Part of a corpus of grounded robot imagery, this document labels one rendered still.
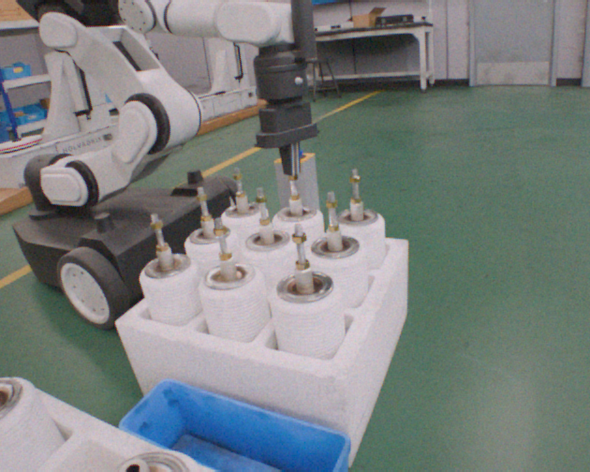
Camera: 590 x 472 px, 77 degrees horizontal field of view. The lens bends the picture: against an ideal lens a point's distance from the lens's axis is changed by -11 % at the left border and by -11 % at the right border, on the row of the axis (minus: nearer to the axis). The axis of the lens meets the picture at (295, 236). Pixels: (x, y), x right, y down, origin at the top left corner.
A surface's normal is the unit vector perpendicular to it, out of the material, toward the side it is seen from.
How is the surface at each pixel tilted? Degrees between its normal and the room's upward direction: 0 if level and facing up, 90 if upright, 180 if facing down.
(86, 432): 0
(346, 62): 90
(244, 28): 90
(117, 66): 90
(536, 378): 0
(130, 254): 90
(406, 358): 0
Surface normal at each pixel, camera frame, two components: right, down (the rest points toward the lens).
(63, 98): 0.90, 0.09
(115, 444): -0.11, -0.90
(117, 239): 0.56, -0.57
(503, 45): -0.44, 0.42
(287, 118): 0.65, 0.25
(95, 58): -0.17, 0.73
